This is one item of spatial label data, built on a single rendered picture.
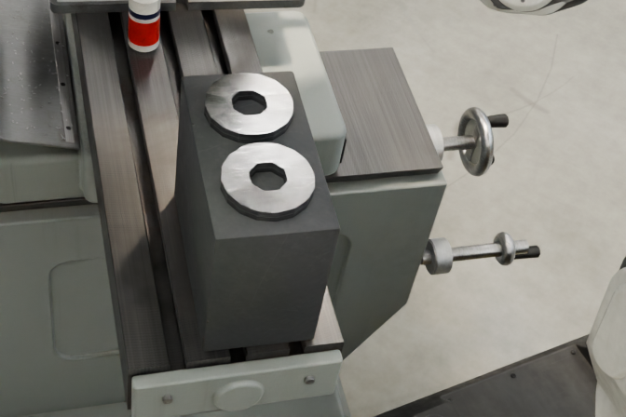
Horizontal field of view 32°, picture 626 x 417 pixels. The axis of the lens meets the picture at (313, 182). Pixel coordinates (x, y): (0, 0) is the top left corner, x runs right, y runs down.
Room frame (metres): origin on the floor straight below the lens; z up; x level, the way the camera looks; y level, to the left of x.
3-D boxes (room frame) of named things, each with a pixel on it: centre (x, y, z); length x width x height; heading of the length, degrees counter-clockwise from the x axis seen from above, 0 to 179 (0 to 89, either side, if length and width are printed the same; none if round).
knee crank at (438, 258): (1.19, -0.30, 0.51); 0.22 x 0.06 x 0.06; 112
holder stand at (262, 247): (0.74, 0.06, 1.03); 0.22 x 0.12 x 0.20; 21
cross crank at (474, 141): (1.31, -0.22, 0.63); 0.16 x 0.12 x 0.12; 112
